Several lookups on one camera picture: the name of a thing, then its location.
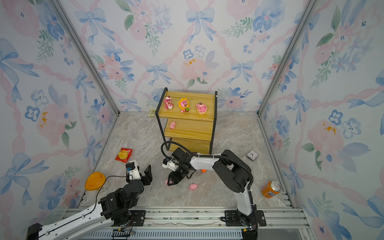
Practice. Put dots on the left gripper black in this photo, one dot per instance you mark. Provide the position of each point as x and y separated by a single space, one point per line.
147 178

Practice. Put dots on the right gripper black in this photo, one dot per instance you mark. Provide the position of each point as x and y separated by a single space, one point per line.
174 179

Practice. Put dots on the wooden shelf black metal frame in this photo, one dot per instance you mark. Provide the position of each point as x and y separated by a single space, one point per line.
195 132

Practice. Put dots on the pink bear yellow flower figure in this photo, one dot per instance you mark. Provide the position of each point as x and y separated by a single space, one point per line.
184 105

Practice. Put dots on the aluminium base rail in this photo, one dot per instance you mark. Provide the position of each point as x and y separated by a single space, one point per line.
157 223

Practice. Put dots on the pink bear strawberry hat figure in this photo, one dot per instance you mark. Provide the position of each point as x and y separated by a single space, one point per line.
168 103

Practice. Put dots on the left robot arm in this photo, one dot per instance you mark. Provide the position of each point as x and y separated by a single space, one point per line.
111 210

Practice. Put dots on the orange can right side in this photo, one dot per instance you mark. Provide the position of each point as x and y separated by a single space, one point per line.
271 189

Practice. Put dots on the small white alarm clock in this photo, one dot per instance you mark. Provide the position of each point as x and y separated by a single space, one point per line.
252 155

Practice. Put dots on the orange bowl left side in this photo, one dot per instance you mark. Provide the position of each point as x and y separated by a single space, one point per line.
95 181

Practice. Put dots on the small green packet by wall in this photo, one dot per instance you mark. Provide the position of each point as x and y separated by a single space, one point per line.
152 113

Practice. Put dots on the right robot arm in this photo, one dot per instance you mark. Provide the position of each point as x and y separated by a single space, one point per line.
234 173

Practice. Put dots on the pink pig on middle shelf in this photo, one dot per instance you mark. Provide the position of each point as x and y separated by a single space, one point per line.
172 125

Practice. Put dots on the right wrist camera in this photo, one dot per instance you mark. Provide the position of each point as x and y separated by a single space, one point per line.
169 164

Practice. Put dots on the red yellow snack packet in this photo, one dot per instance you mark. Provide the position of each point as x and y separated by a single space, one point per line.
124 155

